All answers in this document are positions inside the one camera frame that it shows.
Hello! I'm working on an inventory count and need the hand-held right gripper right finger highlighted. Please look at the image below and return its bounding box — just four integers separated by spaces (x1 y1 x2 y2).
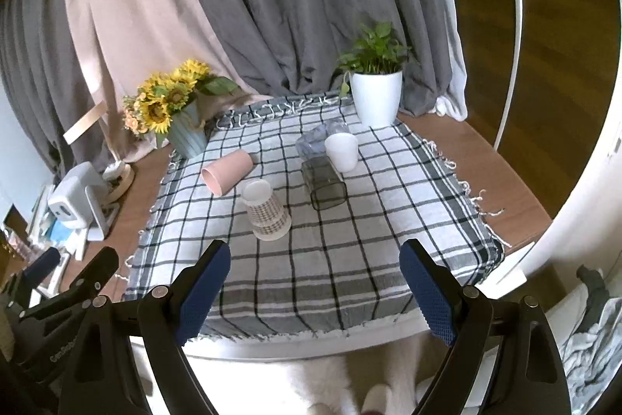
399 238 572 415

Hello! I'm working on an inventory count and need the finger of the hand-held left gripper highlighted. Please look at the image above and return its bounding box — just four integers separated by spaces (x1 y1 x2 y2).
0 248 62 300
14 246 120 329

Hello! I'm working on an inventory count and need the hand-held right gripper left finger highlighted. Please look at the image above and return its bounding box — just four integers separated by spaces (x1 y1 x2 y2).
58 239 232 415

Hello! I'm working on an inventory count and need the houndstooth patterned cup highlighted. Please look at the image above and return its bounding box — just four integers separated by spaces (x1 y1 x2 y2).
241 179 292 242

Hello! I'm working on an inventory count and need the pink cup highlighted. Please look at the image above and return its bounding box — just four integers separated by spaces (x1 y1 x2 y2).
201 150 254 197

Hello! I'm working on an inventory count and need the dark transparent cup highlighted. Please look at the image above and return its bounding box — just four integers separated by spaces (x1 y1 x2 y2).
300 156 348 212

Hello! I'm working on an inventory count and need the white cup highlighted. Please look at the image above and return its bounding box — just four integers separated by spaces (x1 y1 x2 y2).
325 133 359 173

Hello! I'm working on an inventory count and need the clear plastic cup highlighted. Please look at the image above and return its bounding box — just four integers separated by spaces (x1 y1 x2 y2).
295 119 351 163

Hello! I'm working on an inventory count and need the white plastic device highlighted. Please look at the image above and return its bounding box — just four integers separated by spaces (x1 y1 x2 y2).
47 161 115 245

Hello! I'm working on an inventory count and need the round wooden stand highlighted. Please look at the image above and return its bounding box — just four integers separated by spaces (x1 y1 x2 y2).
101 161 135 205

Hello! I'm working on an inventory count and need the black white checked tablecloth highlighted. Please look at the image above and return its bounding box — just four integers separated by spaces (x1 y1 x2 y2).
121 93 511 343

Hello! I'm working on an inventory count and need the white slipper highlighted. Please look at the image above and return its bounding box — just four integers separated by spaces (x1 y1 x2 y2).
362 385 393 415

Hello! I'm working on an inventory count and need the blue ribbed vase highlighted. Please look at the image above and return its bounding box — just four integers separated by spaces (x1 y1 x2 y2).
168 99 209 159

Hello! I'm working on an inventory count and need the grey crumpled cloth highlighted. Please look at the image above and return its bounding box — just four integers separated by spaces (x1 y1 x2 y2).
556 265 622 415

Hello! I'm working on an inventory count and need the sunflower bouquet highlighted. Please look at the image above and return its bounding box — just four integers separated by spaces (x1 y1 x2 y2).
121 59 241 140

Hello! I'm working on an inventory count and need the green plant in white pot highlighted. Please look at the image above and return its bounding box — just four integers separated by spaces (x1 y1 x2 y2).
337 21 415 127

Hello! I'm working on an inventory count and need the white sheer curtain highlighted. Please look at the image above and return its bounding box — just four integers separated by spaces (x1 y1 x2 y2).
428 0 470 121

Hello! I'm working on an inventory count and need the pink curtain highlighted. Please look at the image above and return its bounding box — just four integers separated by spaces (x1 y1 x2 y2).
62 0 263 165

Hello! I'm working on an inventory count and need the white curved pole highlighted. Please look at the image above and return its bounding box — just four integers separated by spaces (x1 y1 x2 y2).
493 0 528 152

